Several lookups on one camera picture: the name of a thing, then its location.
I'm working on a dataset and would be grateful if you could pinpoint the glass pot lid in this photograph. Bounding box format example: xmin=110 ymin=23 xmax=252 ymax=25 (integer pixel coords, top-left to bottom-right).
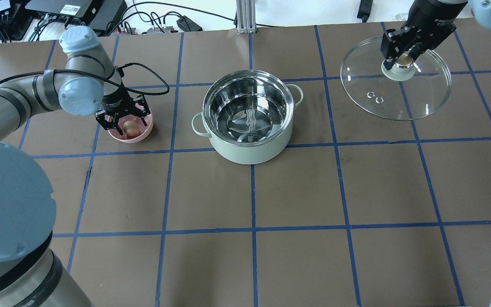
xmin=340 ymin=37 xmax=452 ymax=121

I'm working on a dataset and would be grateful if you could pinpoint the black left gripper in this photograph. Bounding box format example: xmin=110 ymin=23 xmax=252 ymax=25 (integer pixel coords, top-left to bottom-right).
xmin=95 ymin=92 xmax=151 ymax=130

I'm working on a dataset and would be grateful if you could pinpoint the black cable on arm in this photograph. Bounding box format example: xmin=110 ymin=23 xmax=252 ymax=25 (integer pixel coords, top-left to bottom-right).
xmin=0 ymin=63 xmax=170 ymax=111

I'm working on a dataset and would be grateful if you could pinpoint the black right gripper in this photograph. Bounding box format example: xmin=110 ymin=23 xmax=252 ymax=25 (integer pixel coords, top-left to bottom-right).
xmin=381 ymin=9 xmax=457 ymax=60

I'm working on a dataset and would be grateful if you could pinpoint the pink bowl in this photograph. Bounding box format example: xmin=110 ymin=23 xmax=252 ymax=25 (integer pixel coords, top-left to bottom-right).
xmin=107 ymin=113 xmax=154 ymax=143

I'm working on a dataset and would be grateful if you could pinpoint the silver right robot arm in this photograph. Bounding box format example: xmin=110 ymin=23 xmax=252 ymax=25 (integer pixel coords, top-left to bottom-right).
xmin=380 ymin=0 xmax=491 ymax=68

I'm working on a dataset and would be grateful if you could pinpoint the black electronics box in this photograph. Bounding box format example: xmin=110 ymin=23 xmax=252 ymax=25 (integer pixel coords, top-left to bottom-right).
xmin=26 ymin=0 xmax=127 ymax=36

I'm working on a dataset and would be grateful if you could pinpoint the aluminium frame post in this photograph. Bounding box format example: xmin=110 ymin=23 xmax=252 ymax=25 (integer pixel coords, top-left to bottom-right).
xmin=235 ymin=0 xmax=257 ymax=34

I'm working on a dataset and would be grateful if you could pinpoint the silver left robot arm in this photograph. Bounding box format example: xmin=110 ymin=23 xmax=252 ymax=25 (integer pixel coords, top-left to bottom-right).
xmin=0 ymin=26 xmax=151 ymax=307

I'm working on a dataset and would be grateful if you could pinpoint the pale green steel pot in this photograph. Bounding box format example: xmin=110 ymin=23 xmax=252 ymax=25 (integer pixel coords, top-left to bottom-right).
xmin=191 ymin=70 xmax=304 ymax=165

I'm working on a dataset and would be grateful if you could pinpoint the brown egg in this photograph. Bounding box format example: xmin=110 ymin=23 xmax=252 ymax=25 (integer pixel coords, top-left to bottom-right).
xmin=125 ymin=129 xmax=142 ymax=139
xmin=123 ymin=120 xmax=139 ymax=132

